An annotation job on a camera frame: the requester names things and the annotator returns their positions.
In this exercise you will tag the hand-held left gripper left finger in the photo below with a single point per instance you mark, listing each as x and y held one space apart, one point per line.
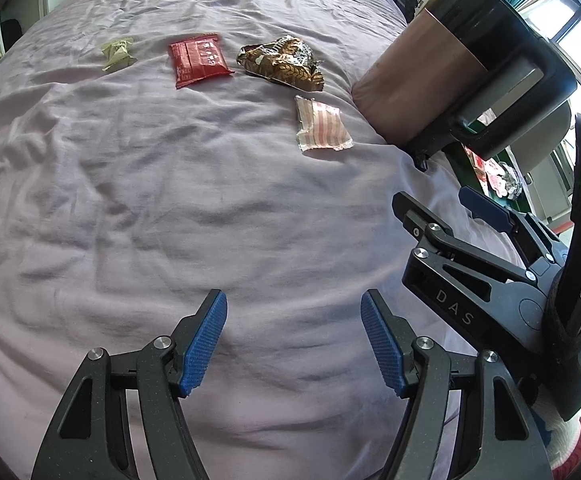
205 345

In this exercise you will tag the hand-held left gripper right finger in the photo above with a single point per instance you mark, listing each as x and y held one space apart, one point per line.
383 345

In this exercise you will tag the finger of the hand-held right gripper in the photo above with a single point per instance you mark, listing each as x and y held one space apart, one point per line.
485 207
435 232

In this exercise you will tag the pink cartoon snack packet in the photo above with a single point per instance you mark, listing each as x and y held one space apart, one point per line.
495 177

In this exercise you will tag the blue white snack packet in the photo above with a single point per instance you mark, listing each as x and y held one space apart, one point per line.
513 182

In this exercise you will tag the green cardboard box tray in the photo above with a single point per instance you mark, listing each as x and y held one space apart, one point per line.
463 172

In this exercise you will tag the pink striped snack packet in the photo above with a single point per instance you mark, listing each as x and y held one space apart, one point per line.
320 122

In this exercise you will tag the red snack bar packet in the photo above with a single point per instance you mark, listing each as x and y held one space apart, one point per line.
198 60

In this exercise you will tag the small olive green candy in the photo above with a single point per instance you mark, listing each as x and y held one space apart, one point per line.
118 55

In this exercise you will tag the person's right hand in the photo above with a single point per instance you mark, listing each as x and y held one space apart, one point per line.
555 440

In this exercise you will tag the beige chair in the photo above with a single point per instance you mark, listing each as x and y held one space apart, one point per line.
550 130

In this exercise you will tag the brown and black electric kettle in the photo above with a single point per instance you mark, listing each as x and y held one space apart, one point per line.
410 85

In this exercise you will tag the purple bed sheet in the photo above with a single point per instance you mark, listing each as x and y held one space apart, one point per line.
145 185

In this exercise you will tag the brown gold snack packet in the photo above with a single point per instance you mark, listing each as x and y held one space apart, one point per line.
280 62

